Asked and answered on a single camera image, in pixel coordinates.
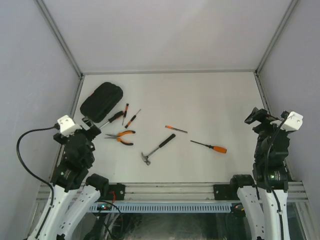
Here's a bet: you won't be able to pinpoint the small precision screwdriver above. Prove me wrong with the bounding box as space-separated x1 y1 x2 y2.
125 109 141 129
122 103 130 126

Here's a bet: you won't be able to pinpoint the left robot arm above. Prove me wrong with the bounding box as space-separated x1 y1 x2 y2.
28 115 110 240

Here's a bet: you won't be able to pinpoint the black handle nut driver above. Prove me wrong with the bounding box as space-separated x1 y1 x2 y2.
99 111 124 129

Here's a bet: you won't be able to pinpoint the black plastic tool case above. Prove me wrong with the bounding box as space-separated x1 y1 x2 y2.
80 82 123 123

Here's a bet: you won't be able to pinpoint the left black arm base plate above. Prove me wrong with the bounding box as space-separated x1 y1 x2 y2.
100 183 126 202

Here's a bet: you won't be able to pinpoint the small precision screwdriver lower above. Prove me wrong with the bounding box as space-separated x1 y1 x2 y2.
125 109 141 129

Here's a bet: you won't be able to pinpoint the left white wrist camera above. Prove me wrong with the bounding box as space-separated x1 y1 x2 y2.
57 115 82 137

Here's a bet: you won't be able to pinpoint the black handle claw hammer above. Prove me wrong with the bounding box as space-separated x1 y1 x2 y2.
141 133 176 166

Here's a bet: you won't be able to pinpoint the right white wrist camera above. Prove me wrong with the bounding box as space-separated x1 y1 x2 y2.
270 111 304 132

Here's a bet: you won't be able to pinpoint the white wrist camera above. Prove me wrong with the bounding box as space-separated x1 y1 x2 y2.
57 115 82 137
270 111 304 132

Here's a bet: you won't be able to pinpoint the small precision screwdriver upper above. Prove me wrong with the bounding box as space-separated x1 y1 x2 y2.
122 103 130 126

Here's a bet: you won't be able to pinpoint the aluminium front rail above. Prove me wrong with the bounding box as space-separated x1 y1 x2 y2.
36 181 309 203

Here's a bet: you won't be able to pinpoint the left camera black cable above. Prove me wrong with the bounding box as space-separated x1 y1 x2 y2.
16 126 61 208

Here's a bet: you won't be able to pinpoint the orange handle screwdriver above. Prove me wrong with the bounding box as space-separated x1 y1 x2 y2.
190 140 227 154

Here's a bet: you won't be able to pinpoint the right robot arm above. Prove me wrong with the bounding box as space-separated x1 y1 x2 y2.
229 107 290 240

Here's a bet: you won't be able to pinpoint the orange handle needle-nose pliers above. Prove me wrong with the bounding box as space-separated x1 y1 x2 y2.
104 130 137 146

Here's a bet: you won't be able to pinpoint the blue slotted cable duct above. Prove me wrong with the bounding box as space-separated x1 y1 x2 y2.
89 202 232 214

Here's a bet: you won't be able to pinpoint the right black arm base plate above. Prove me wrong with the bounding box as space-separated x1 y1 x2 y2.
213 184 239 201

